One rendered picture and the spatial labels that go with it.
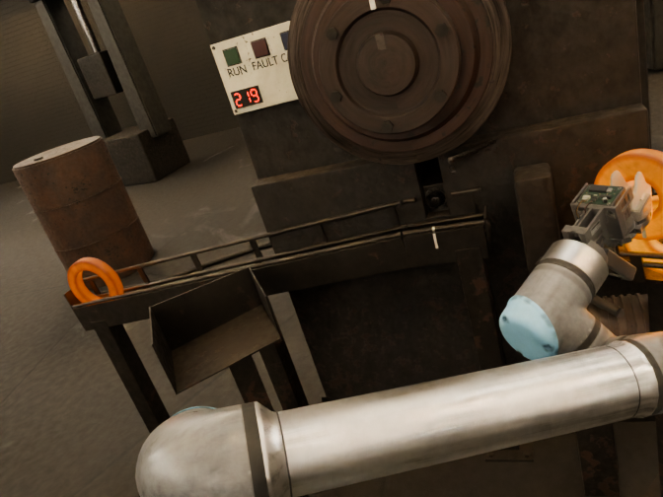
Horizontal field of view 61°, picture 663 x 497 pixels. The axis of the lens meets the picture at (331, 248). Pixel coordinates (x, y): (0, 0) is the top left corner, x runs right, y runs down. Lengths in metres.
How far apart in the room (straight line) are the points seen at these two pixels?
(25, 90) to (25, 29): 0.94
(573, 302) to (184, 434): 0.54
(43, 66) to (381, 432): 9.48
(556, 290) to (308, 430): 0.42
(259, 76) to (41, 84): 8.61
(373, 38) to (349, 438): 0.79
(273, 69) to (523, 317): 0.92
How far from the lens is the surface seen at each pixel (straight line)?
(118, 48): 6.53
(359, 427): 0.59
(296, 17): 1.29
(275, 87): 1.47
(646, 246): 1.21
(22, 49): 10.05
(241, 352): 1.33
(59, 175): 3.81
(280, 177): 1.54
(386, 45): 1.15
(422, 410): 0.60
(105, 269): 1.84
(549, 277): 0.85
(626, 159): 1.04
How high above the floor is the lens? 1.26
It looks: 23 degrees down
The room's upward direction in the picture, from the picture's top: 17 degrees counter-clockwise
